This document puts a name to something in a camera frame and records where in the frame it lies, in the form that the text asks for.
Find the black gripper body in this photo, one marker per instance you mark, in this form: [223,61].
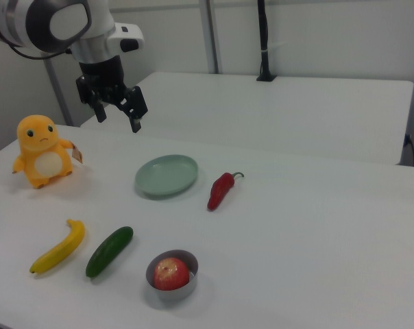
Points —
[100,73]

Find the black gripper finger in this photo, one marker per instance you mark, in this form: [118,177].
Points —
[135,109]
[99,111]

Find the yellow banana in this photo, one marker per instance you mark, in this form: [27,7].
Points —
[61,250]

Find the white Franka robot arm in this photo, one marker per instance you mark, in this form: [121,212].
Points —
[100,20]

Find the green plastic plate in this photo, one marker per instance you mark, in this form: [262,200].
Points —
[166,174]

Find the brown paper toy tag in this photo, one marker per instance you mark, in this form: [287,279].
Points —
[77,153]

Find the orange plush toy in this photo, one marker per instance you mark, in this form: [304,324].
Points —
[42,150]

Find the red chili pepper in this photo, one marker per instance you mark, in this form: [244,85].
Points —
[220,190]

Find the green cucumber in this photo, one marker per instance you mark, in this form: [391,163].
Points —
[109,252]

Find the black pole with clamp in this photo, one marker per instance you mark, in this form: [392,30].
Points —
[263,34]

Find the red apple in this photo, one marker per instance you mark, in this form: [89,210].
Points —
[171,274]

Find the round metal bowl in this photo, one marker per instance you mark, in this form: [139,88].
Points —
[172,295]

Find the aluminium frame post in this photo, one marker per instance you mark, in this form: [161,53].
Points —
[58,92]
[210,34]

